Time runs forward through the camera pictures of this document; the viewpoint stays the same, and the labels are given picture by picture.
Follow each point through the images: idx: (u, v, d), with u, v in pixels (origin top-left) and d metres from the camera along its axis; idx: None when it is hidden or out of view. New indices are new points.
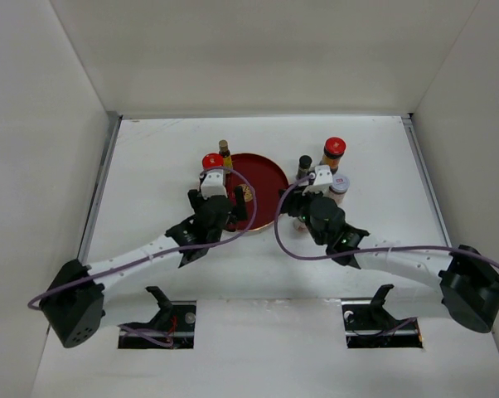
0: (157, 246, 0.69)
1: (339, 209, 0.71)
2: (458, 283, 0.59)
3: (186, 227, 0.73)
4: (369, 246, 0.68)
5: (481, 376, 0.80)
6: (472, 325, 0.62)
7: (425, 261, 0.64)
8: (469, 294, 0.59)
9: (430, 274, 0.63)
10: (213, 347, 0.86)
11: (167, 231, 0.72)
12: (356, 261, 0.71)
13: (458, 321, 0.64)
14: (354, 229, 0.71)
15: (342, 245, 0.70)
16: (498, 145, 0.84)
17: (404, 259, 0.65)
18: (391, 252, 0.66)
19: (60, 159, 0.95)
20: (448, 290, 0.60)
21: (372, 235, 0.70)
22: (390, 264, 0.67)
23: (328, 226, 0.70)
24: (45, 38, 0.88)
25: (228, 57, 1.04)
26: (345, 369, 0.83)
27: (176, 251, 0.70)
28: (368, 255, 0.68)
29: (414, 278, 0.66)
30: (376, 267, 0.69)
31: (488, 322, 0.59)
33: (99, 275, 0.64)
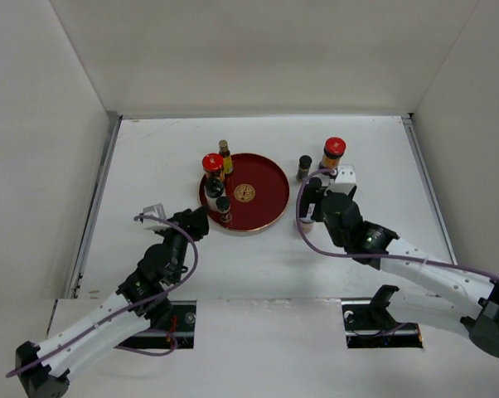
0: (106, 309, 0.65)
1: (350, 201, 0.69)
2: None
3: (140, 279, 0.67)
4: (399, 253, 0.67)
5: (485, 379, 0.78)
6: (490, 350, 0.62)
7: (463, 284, 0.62)
8: None
9: (467, 298, 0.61)
10: (210, 348, 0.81)
11: (118, 288, 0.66)
12: (378, 262, 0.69)
13: (476, 343, 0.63)
14: (377, 226, 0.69)
15: (368, 243, 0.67)
16: (497, 146, 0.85)
17: (439, 276, 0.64)
18: (426, 264, 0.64)
19: (60, 158, 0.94)
20: (487, 321, 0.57)
21: (402, 240, 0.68)
22: (422, 277, 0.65)
23: (341, 222, 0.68)
24: (42, 35, 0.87)
25: (228, 55, 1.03)
26: (347, 371, 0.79)
27: (125, 313, 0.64)
28: (398, 263, 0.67)
29: (444, 296, 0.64)
30: (401, 274, 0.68)
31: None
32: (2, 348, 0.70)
33: (46, 356, 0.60)
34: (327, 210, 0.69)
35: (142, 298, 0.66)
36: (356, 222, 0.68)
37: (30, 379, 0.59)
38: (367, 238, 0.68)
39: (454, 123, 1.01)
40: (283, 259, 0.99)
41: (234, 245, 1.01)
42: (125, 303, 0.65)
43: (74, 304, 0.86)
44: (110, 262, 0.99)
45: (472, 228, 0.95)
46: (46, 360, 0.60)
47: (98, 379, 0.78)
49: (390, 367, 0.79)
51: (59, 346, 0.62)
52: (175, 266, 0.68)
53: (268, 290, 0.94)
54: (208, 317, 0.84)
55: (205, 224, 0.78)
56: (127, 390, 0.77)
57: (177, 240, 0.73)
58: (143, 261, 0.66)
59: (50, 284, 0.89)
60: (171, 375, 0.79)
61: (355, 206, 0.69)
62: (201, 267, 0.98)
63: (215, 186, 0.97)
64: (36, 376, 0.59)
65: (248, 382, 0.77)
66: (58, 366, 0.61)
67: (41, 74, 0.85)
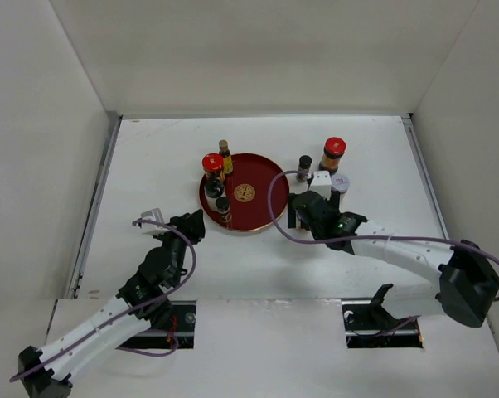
0: (107, 313, 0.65)
1: (317, 194, 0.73)
2: (458, 278, 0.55)
3: (140, 282, 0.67)
4: (365, 233, 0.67)
5: (486, 379, 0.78)
6: (463, 320, 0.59)
7: (425, 254, 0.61)
8: (467, 292, 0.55)
9: (428, 267, 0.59)
10: (210, 348, 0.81)
11: (118, 291, 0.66)
12: (351, 246, 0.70)
13: (451, 315, 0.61)
14: (347, 213, 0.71)
15: (339, 229, 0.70)
16: (496, 146, 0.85)
17: (402, 249, 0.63)
18: (390, 240, 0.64)
19: (61, 158, 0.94)
20: (447, 285, 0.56)
21: (370, 222, 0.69)
22: (389, 254, 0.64)
23: (310, 212, 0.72)
24: (42, 35, 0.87)
25: (228, 55, 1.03)
26: (347, 371, 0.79)
27: (126, 314, 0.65)
28: (366, 243, 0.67)
29: (412, 269, 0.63)
30: (373, 254, 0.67)
31: (482, 318, 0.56)
32: (5, 347, 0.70)
33: (49, 361, 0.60)
34: (297, 204, 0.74)
35: (142, 301, 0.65)
36: (324, 211, 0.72)
37: (33, 383, 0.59)
38: (338, 224, 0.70)
39: (453, 123, 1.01)
40: (283, 258, 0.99)
41: (234, 245, 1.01)
42: (126, 305, 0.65)
43: (74, 304, 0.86)
44: (110, 262, 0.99)
45: (472, 227, 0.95)
46: (48, 364, 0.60)
47: (98, 378, 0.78)
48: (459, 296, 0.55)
49: (390, 366, 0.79)
51: (61, 350, 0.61)
52: (175, 269, 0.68)
53: (268, 291, 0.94)
54: (208, 317, 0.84)
55: (201, 229, 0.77)
56: (127, 390, 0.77)
57: (177, 244, 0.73)
58: (145, 264, 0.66)
59: (50, 284, 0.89)
60: (171, 375, 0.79)
61: (322, 197, 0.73)
62: (201, 267, 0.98)
63: (215, 186, 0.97)
64: (40, 381, 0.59)
65: (248, 383, 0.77)
66: (60, 370, 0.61)
67: (41, 74, 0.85)
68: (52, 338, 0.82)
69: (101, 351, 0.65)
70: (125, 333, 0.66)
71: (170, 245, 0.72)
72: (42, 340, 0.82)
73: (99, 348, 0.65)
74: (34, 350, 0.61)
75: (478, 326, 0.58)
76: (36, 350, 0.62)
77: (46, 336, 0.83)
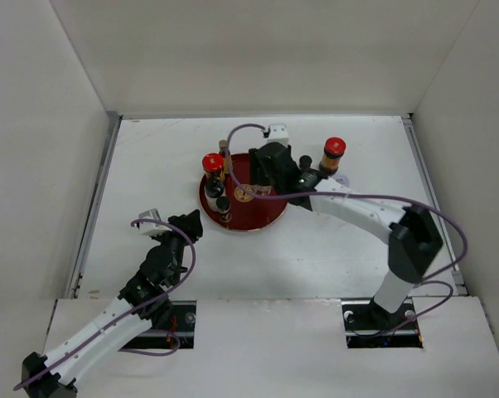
0: (110, 314, 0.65)
1: (281, 146, 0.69)
2: (405, 234, 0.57)
3: (140, 282, 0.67)
4: (325, 190, 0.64)
5: (484, 379, 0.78)
6: (402, 275, 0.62)
7: (379, 212, 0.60)
8: (411, 247, 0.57)
9: (380, 225, 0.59)
10: (209, 347, 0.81)
11: (121, 292, 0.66)
12: (309, 203, 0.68)
13: (392, 271, 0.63)
14: (310, 169, 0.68)
15: (299, 185, 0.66)
16: (496, 145, 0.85)
17: (358, 208, 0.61)
18: (347, 198, 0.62)
19: (61, 158, 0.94)
20: (394, 240, 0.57)
21: (330, 179, 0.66)
22: (344, 211, 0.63)
23: (273, 163, 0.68)
24: (42, 35, 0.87)
25: (228, 55, 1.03)
26: (347, 370, 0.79)
27: (129, 315, 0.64)
28: (323, 199, 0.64)
29: (363, 225, 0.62)
30: (329, 211, 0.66)
31: (419, 274, 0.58)
32: (7, 347, 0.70)
33: (54, 366, 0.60)
34: (262, 154, 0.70)
35: (145, 300, 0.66)
36: (288, 165, 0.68)
37: (40, 388, 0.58)
38: (299, 179, 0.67)
39: (453, 123, 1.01)
40: (283, 258, 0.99)
41: (234, 244, 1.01)
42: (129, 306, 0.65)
43: (74, 303, 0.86)
44: (110, 262, 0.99)
45: (471, 227, 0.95)
46: (54, 369, 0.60)
47: (99, 378, 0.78)
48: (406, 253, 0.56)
49: (390, 366, 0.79)
51: (66, 353, 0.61)
52: (176, 266, 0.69)
53: (267, 291, 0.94)
54: (208, 317, 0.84)
55: (199, 225, 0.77)
56: (128, 390, 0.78)
57: (175, 243, 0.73)
58: (146, 264, 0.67)
59: (50, 283, 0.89)
60: (171, 375, 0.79)
61: (288, 151, 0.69)
62: (201, 267, 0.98)
63: (215, 186, 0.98)
64: (46, 386, 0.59)
65: (248, 382, 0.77)
66: (67, 374, 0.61)
67: (41, 74, 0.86)
68: (53, 338, 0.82)
69: (104, 353, 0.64)
70: (128, 333, 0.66)
71: (168, 244, 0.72)
72: (41, 339, 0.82)
73: (104, 350, 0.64)
74: (38, 356, 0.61)
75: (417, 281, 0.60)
76: (40, 356, 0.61)
77: (46, 336, 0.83)
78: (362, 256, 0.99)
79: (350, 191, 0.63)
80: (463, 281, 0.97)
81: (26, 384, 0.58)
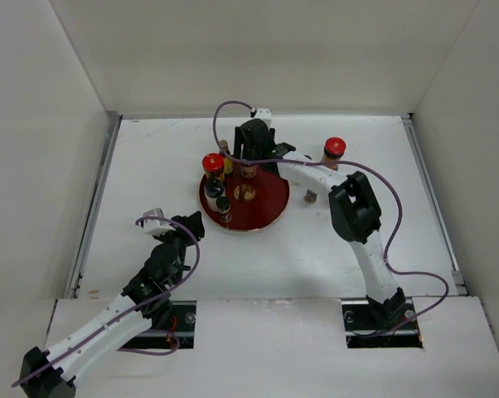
0: (113, 310, 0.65)
1: (261, 122, 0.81)
2: (342, 196, 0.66)
3: (143, 280, 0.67)
4: (290, 158, 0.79)
5: (484, 378, 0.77)
6: (343, 234, 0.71)
7: (327, 177, 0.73)
8: (347, 208, 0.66)
9: (326, 186, 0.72)
10: (209, 346, 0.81)
11: (123, 290, 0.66)
12: (278, 170, 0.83)
13: (336, 229, 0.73)
14: (282, 143, 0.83)
15: (272, 154, 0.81)
16: (496, 145, 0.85)
17: (312, 172, 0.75)
18: (305, 166, 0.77)
19: (61, 157, 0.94)
20: (332, 200, 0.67)
21: (296, 152, 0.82)
22: (302, 175, 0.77)
23: (251, 136, 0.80)
24: (43, 35, 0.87)
25: (228, 55, 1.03)
26: (346, 370, 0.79)
27: (132, 312, 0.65)
28: (288, 166, 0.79)
29: (316, 188, 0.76)
30: (293, 177, 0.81)
31: (354, 232, 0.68)
32: (7, 347, 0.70)
33: (57, 360, 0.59)
34: (242, 127, 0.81)
35: (147, 298, 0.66)
36: (264, 138, 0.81)
37: (42, 384, 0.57)
38: (272, 150, 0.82)
39: (454, 123, 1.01)
40: (283, 257, 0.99)
41: (233, 243, 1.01)
42: (132, 303, 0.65)
43: (74, 303, 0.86)
44: (110, 262, 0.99)
45: (470, 227, 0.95)
46: (56, 364, 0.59)
47: (98, 378, 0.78)
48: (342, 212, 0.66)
49: (390, 366, 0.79)
51: (70, 349, 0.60)
52: (180, 264, 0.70)
53: (267, 290, 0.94)
54: (207, 317, 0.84)
55: (201, 225, 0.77)
56: (128, 390, 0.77)
57: (178, 242, 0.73)
58: (149, 262, 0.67)
59: (50, 283, 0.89)
60: (171, 375, 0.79)
61: (264, 125, 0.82)
62: (201, 267, 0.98)
63: (215, 186, 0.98)
64: (48, 381, 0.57)
65: (248, 382, 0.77)
66: (69, 369, 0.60)
67: (42, 74, 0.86)
68: (53, 337, 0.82)
69: (105, 351, 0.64)
70: (129, 331, 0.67)
71: (171, 243, 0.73)
72: (41, 339, 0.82)
73: (105, 347, 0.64)
74: (40, 350, 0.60)
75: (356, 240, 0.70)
76: (41, 351, 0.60)
77: (46, 335, 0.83)
78: None
79: (308, 161, 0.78)
80: (463, 281, 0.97)
81: (30, 377, 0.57)
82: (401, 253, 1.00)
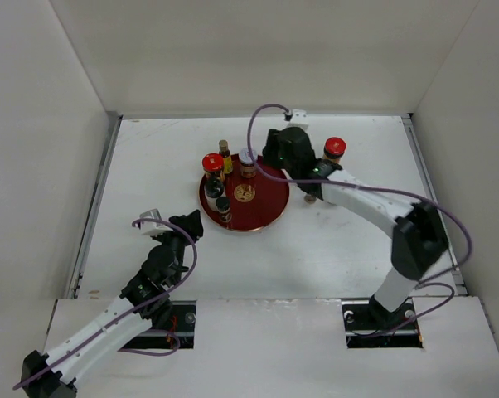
0: (112, 313, 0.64)
1: (302, 131, 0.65)
2: (409, 229, 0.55)
3: (142, 282, 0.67)
4: (337, 179, 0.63)
5: (483, 378, 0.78)
6: (404, 270, 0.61)
7: (386, 206, 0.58)
8: (414, 243, 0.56)
9: (385, 217, 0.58)
10: (210, 346, 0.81)
11: (121, 292, 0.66)
12: (320, 192, 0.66)
13: (394, 264, 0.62)
14: (325, 159, 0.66)
15: (312, 173, 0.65)
16: (496, 145, 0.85)
17: (367, 199, 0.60)
18: (358, 189, 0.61)
19: (61, 158, 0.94)
20: (396, 233, 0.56)
21: (343, 169, 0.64)
22: (355, 201, 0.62)
23: (292, 151, 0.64)
24: (42, 36, 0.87)
25: (227, 55, 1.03)
26: (346, 370, 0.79)
27: (130, 313, 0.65)
28: (334, 188, 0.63)
29: (372, 218, 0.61)
30: (340, 201, 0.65)
31: (420, 270, 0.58)
32: (7, 347, 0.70)
33: (55, 363, 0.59)
34: (280, 137, 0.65)
35: (146, 299, 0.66)
36: (306, 153, 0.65)
37: (41, 387, 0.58)
38: (313, 169, 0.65)
39: (454, 123, 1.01)
40: (283, 257, 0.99)
41: (233, 243, 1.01)
42: (131, 305, 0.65)
43: (74, 303, 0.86)
44: (110, 262, 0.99)
45: (470, 227, 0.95)
46: (55, 367, 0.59)
47: (98, 378, 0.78)
48: (409, 246, 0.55)
49: (390, 366, 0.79)
51: (68, 351, 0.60)
52: (177, 264, 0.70)
53: (267, 290, 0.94)
54: (207, 317, 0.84)
55: (199, 225, 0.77)
56: (128, 390, 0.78)
57: (176, 242, 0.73)
58: (147, 263, 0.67)
59: (50, 284, 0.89)
60: (171, 375, 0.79)
61: (307, 136, 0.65)
62: (201, 267, 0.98)
63: (215, 186, 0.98)
64: (48, 385, 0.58)
65: (248, 382, 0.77)
66: (68, 372, 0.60)
67: (42, 74, 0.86)
68: (53, 338, 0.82)
69: (104, 352, 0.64)
70: (128, 332, 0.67)
71: (169, 244, 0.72)
72: (41, 339, 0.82)
73: (104, 349, 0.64)
74: (40, 354, 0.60)
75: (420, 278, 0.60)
76: (41, 354, 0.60)
77: (46, 336, 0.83)
78: (363, 257, 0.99)
79: (361, 182, 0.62)
80: (462, 281, 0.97)
81: (29, 381, 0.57)
82: None
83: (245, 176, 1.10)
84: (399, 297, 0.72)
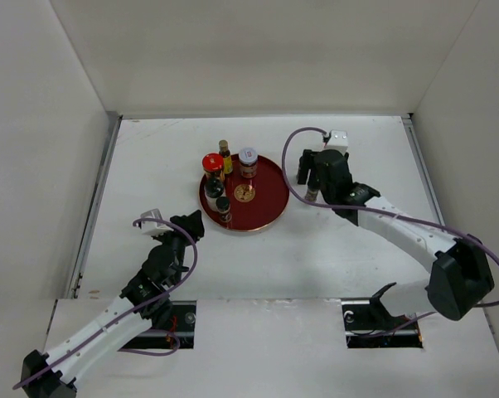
0: (113, 313, 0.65)
1: (341, 157, 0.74)
2: (451, 265, 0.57)
3: (142, 281, 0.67)
4: (375, 207, 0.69)
5: (483, 378, 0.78)
6: (443, 309, 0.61)
7: (426, 238, 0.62)
8: (456, 280, 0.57)
9: (426, 250, 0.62)
10: (210, 346, 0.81)
11: (122, 292, 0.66)
12: (356, 217, 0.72)
13: (433, 303, 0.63)
14: (362, 184, 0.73)
15: (350, 197, 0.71)
16: (496, 145, 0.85)
17: (406, 230, 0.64)
18: (396, 219, 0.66)
19: (61, 158, 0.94)
20: (438, 269, 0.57)
21: (381, 198, 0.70)
22: (392, 230, 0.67)
23: (330, 172, 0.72)
24: (42, 36, 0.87)
25: (227, 55, 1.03)
26: (346, 370, 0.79)
27: (131, 313, 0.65)
28: (372, 216, 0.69)
29: (409, 249, 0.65)
30: (376, 229, 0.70)
31: (462, 310, 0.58)
32: (7, 347, 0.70)
33: (55, 363, 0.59)
34: (321, 161, 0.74)
35: (147, 299, 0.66)
36: (342, 176, 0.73)
37: (41, 386, 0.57)
38: (351, 193, 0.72)
39: (454, 123, 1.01)
40: (283, 257, 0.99)
41: (233, 243, 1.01)
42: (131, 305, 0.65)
43: (74, 303, 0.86)
44: (110, 262, 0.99)
45: (470, 227, 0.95)
46: (55, 366, 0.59)
47: (98, 379, 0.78)
48: (449, 283, 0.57)
49: (390, 366, 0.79)
51: (68, 351, 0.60)
52: (177, 264, 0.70)
53: (267, 291, 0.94)
54: (208, 317, 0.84)
55: (201, 226, 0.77)
56: (128, 390, 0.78)
57: (176, 242, 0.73)
58: (147, 263, 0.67)
59: (50, 284, 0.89)
60: (171, 375, 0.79)
61: (346, 162, 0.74)
62: (201, 267, 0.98)
63: (215, 186, 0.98)
64: (47, 384, 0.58)
65: (248, 382, 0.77)
66: (68, 371, 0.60)
67: (42, 74, 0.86)
68: (53, 338, 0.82)
69: (104, 352, 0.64)
70: (128, 332, 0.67)
71: (170, 243, 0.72)
72: (41, 339, 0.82)
73: (104, 349, 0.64)
74: (40, 353, 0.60)
75: (457, 318, 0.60)
76: (41, 354, 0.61)
77: (46, 336, 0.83)
78: (362, 257, 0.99)
79: (399, 213, 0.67)
80: None
81: (29, 381, 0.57)
82: (402, 253, 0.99)
83: (245, 176, 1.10)
84: (408, 303, 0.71)
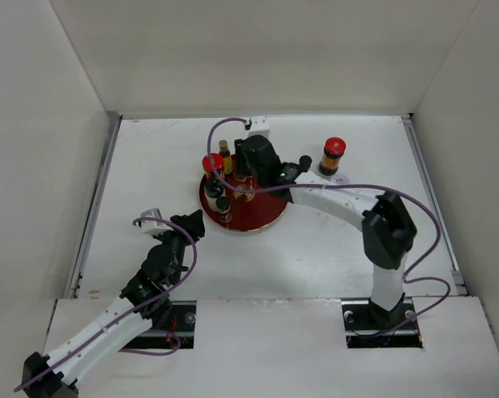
0: (113, 313, 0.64)
1: (264, 139, 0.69)
2: (378, 221, 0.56)
3: (141, 281, 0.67)
4: (304, 182, 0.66)
5: (483, 378, 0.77)
6: (379, 262, 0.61)
7: (352, 201, 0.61)
8: (385, 235, 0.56)
9: (354, 213, 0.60)
10: (209, 346, 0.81)
11: (121, 292, 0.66)
12: (291, 196, 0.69)
13: (369, 258, 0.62)
14: (291, 163, 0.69)
15: (281, 179, 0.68)
16: (496, 144, 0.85)
17: (335, 197, 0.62)
18: (325, 189, 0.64)
19: (61, 157, 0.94)
20: (366, 228, 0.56)
21: (309, 172, 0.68)
22: (324, 201, 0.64)
23: (258, 158, 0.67)
24: (42, 36, 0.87)
25: (227, 55, 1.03)
26: (346, 370, 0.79)
27: (129, 313, 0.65)
28: (303, 191, 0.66)
29: (341, 215, 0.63)
30: (311, 204, 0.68)
31: (394, 261, 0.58)
32: (7, 347, 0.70)
33: (56, 364, 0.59)
34: (244, 148, 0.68)
35: (146, 299, 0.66)
36: (272, 158, 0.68)
37: (43, 388, 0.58)
38: (280, 174, 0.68)
39: (454, 122, 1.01)
40: (282, 257, 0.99)
41: (232, 243, 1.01)
42: (131, 305, 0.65)
43: (74, 303, 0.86)
44: (110, 263, 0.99)
45: (470, 227, 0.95)
46: (56, 368, 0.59)
47: (97, 379, 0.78)
48: (380, 240, 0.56)
49: (389, 366, 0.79)
51: (69, 352, 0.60)
52: (176, 264, 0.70)
53: (266, 291, 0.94)
54: (207, 317, 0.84)
55: (201, 226, 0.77)
56: (128, 390, 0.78)
57: (176, 242, 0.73)
58: (147, 263, 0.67)
59: (50, 284, 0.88)
60: (171, 375, 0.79)
61: (270, 143, 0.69)
62: (201, 267, 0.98)
63: (215, 186, 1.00)
64: (49, 385, 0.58)
65: (247, 382, 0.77)
66: (69, 373, 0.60)
67: (42, 75, 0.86)
68: (53, 338, 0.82)
69: (105, 353, 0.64)
70: (129, 333, 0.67)
71: (170, 244, 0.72)
72: (41, 339, 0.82)
73: (104, 349, 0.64)
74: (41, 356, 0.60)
75: (392, 268, 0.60)
76: (43, 356, 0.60)
77: (46, 336, 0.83)
78: (362, 257, 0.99)
79: (327, 182, 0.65)
80: (463, 281, 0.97)
81: (31, 382, 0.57)
82: None
83: None
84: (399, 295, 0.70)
